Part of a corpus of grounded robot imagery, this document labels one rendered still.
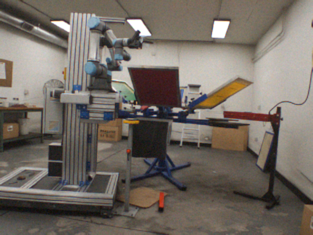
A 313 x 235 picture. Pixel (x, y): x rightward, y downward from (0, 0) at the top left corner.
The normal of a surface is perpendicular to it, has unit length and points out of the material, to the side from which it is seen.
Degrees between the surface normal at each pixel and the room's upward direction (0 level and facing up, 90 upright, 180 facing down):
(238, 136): 78
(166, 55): 90
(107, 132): 90
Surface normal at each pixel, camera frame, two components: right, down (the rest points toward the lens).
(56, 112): 0.08, 0.06
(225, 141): -0.15, -0.17
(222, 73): -0.17, 0.04
